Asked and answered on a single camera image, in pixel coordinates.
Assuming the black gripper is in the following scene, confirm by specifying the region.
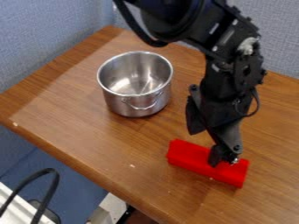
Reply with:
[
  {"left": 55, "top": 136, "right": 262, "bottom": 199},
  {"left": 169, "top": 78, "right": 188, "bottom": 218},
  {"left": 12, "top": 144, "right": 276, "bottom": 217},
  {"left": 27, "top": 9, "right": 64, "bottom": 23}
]
[{"left": 185, "top": 84, "right": 259, "bottom": 167}]

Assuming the red block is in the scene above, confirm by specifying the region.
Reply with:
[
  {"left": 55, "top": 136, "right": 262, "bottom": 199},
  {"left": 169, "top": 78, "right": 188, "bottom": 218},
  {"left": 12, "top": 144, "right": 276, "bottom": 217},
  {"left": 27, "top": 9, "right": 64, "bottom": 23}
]
[{"left": 165, "top": 139, "right": 250, "bottom": 188}]

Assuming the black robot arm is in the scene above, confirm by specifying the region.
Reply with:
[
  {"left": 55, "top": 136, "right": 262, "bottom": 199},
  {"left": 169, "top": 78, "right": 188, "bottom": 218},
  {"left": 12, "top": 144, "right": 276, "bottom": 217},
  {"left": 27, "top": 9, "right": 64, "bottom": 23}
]
[{"left": 112, "top": 0, "right": 267, "bottom": 167}]

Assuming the metal pot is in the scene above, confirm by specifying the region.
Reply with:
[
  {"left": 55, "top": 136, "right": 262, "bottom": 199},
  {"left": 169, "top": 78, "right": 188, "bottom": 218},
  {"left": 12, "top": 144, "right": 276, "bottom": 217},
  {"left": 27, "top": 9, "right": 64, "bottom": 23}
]
[{"left": 97, "top": 51, "right": 173, "bottom": 117}]

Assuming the white box under table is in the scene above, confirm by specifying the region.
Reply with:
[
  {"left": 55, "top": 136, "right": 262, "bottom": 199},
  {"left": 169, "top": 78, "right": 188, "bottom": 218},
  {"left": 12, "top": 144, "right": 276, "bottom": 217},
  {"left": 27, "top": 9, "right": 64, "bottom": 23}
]
[{"left": 0, "top": 182, "right": 61, "bottom": 224}]

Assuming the white table leg bracket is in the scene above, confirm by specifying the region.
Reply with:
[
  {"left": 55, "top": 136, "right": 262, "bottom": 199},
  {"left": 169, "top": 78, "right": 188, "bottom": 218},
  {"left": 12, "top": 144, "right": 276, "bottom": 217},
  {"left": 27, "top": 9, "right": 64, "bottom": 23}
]
[{"left": 85, "top": 192, "right": 135, "bottom": 224}]

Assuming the black cable loop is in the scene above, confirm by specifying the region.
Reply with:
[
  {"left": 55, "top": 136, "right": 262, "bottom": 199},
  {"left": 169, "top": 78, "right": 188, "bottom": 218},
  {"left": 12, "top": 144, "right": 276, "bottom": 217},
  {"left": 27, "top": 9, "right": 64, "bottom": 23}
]
[{"left": 0, "top": 167, "right": 61, "bottom": 224}]

